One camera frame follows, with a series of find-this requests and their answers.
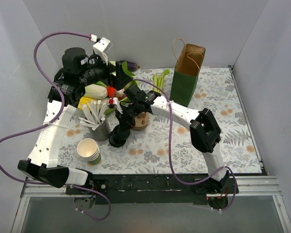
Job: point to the floral table mat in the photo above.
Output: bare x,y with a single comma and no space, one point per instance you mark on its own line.
163,147

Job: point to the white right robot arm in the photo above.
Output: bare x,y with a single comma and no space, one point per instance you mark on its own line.
204,129

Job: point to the green paper bag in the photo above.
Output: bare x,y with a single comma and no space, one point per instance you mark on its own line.
186,73

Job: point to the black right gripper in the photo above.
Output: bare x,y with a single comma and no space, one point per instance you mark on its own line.
121,131

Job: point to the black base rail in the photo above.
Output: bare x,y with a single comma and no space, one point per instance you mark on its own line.
153,188

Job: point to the yellow corn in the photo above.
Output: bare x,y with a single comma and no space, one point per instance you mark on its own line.
85,100

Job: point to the brown cardboard cup carrier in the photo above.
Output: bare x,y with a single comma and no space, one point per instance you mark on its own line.
141,122

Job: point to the black coffee cup lid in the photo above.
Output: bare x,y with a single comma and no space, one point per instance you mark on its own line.
116,140

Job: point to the grey straw holder cup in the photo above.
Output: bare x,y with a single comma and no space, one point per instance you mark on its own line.
101,132

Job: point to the celery stalk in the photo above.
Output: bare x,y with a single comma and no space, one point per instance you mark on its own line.
158,80

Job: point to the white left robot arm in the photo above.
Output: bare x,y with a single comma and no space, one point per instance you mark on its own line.
79,71

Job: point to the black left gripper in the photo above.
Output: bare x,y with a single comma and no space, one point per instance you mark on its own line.
120,73

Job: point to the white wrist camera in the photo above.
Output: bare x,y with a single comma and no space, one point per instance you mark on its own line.
114,103
101,48

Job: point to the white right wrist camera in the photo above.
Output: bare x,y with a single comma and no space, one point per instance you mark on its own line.
114,103

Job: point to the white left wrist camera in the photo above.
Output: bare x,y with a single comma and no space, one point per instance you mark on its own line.
101,48

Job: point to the purple eggplant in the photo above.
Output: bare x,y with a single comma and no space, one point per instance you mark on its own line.
131,66

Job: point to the stack of green paper cups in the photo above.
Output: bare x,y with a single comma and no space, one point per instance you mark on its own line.
89,151

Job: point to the red carrot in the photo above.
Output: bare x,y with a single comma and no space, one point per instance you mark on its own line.
111,91

